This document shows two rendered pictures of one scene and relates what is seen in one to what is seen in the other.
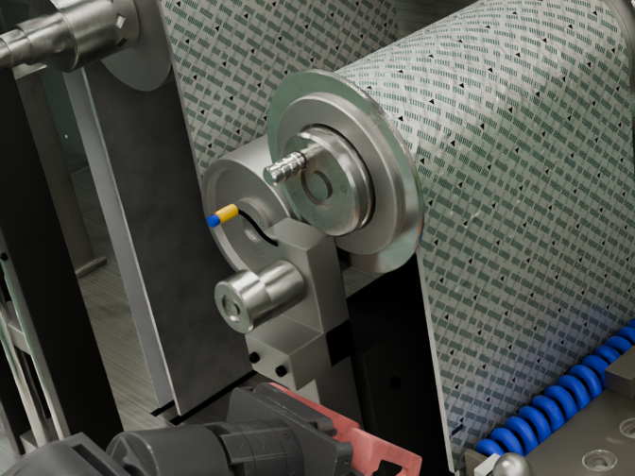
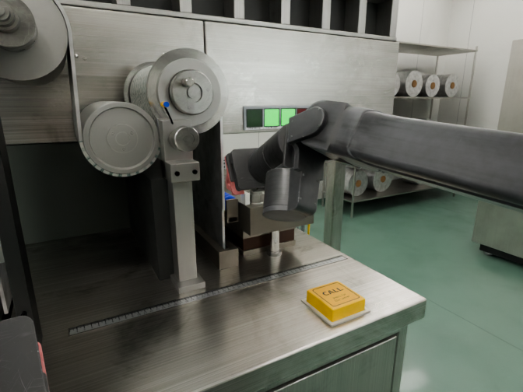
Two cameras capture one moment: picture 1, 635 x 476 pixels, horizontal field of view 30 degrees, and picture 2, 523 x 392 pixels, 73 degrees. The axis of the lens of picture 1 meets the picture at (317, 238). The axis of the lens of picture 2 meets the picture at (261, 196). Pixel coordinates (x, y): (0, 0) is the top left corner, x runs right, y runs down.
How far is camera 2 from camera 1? 0.85 m
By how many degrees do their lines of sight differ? 76
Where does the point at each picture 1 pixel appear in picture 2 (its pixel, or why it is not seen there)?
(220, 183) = (97, 121)
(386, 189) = (217, 90)
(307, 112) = (180, 65)
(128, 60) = (14, 61)
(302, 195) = (184, 98)
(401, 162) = (222, 80)
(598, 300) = not seen: hidden behind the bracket
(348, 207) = (208, 97)
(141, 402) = not seen: outside the picture
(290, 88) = (168, 57)
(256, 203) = (126, 124)
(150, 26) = (48, 37)
